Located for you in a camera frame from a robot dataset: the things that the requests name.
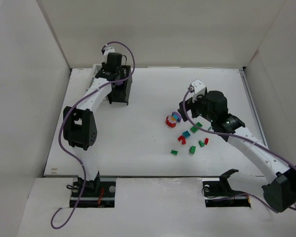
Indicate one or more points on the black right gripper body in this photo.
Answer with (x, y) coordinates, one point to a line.
(187, 108)

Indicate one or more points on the red flower lego brick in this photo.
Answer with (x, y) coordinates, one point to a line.
(171, 121)

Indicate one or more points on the purple curved lego brick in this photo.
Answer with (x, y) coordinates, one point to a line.
(178, 116)

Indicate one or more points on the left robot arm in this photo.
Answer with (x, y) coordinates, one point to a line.
(111, 80)

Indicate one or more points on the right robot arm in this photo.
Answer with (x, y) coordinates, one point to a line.
(277, 188)

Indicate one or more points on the green flat lego plate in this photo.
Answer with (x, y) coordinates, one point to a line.
(194, 129)

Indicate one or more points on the teal square lego brick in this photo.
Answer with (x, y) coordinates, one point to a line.
(186, 134)

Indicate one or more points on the green slope lego piece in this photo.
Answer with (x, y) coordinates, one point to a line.
(201, 143)

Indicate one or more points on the green stepped lego brick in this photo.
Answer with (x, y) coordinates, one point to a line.
(192, 150)

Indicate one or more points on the black slatted container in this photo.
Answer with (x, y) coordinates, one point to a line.
(120, 93)

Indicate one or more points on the white slatted container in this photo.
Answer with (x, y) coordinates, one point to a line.
(104, 91)

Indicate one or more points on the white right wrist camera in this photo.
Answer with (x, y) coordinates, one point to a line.
(198, 89)

